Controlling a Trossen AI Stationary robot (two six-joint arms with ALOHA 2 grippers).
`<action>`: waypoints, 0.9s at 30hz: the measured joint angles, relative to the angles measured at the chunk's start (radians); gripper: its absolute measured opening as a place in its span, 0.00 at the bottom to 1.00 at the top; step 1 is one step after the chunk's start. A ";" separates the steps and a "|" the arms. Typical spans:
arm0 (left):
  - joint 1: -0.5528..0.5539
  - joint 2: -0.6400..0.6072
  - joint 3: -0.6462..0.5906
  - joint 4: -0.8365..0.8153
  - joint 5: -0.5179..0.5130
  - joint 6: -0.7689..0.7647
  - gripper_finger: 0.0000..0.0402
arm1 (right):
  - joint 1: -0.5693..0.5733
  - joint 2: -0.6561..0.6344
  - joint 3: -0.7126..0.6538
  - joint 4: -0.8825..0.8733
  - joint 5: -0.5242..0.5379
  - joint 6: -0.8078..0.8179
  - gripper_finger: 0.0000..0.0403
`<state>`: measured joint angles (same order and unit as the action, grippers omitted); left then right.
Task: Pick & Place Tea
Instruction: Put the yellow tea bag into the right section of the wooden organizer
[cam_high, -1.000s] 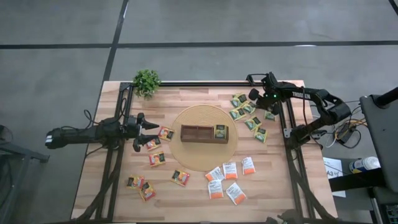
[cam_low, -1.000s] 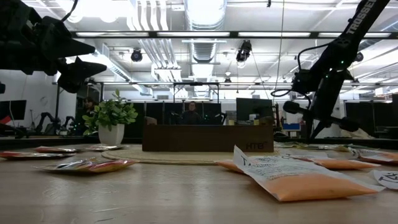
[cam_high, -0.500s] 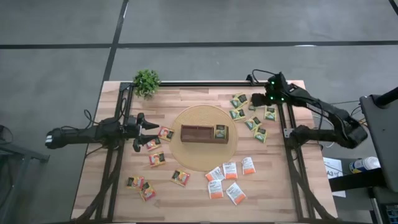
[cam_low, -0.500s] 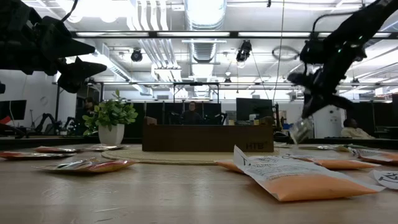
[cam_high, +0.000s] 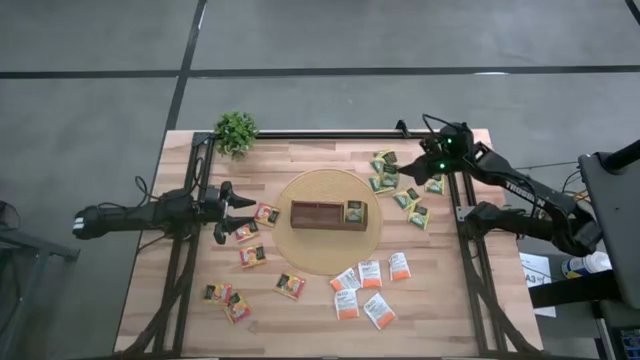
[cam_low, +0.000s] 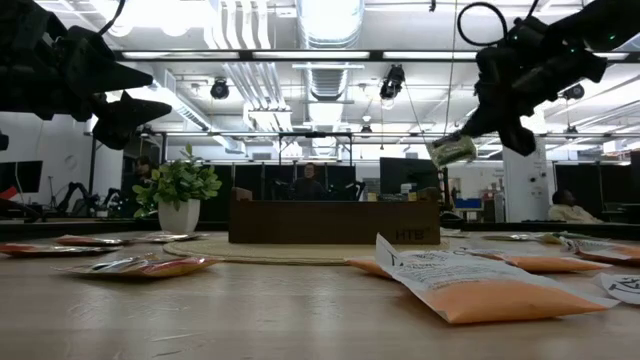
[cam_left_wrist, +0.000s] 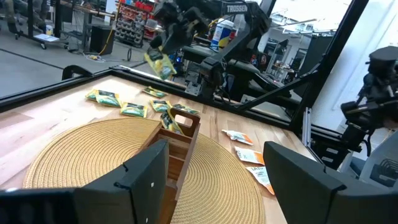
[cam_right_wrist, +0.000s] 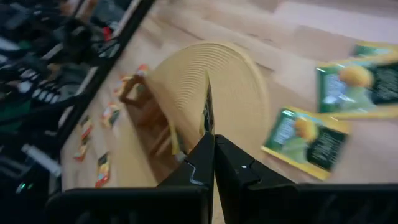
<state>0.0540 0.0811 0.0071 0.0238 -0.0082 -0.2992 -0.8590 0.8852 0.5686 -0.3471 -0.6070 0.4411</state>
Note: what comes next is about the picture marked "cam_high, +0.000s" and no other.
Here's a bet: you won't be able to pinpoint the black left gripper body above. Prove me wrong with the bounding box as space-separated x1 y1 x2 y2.
197 185 234 228

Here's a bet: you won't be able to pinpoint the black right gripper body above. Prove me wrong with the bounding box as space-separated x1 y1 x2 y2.
421 121 476 175

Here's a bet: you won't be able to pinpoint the red orange tea bag packet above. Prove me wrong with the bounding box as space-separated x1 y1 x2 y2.
202 282 234 307
223 292 253 325
234 220 261 244
273 271 307 301
238 243 268 269
253 202 282 229

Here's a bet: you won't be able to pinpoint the brown wooden tea box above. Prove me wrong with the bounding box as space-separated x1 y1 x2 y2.
289 199 369 233

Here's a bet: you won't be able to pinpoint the green plant in white pot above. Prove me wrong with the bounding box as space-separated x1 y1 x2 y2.
213 110 260 161

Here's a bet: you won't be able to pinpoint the round woven straw placemat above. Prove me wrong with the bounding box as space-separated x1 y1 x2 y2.
271 168 384 277

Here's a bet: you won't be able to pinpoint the white paper sheet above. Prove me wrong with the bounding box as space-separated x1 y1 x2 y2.
518 251 558 319

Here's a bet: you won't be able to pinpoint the dark metal side table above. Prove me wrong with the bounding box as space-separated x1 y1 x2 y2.
0 199 81 360

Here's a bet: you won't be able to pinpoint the black metal pole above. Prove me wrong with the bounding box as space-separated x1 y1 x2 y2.
598 138 640 172

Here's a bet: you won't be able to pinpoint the white bottle blue label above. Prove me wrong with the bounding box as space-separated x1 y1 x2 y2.
560 250 613 280

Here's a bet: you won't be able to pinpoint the grey equipment cart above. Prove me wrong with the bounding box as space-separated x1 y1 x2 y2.
578 149 640 311

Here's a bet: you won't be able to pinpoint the black cart leg bar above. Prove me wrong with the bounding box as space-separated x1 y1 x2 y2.
528 269 624 310

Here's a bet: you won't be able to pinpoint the blue screen device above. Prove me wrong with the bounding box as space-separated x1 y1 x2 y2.
620 327 640 360

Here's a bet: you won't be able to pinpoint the black aluminium rig frame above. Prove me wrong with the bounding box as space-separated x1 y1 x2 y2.
115 130 544 359

